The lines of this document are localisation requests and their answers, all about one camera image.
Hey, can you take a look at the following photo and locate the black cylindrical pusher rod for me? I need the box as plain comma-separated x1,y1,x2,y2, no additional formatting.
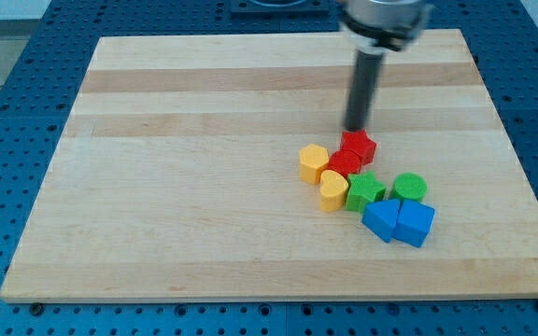
343,50,383,132

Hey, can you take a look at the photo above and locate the red star block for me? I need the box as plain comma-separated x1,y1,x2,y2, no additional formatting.
340,130,377,165

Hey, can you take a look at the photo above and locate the green star block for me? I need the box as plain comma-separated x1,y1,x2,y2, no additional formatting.
345,171,387,214

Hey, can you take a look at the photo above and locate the red cylinder block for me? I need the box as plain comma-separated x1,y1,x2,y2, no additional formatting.
327,149,361,178

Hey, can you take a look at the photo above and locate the yellow hexagon block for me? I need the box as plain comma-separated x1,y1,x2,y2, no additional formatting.
299,144,329,185

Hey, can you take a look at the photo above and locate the green cylinder block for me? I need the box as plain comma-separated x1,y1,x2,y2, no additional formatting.
389,173,428,202

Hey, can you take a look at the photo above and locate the yellow heart block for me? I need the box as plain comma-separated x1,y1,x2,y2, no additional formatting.
319,170,349,213

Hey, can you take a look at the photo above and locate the blue triangle block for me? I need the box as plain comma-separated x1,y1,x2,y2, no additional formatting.
361,199,401,243

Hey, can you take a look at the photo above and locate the blue cube block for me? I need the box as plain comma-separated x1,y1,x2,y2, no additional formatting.
392,200,435,248

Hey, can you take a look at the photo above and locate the light wooden board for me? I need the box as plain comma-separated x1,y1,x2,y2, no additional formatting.
0,29,538,303

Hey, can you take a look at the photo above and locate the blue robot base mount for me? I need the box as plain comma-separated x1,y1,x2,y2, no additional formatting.
228,0,330,16

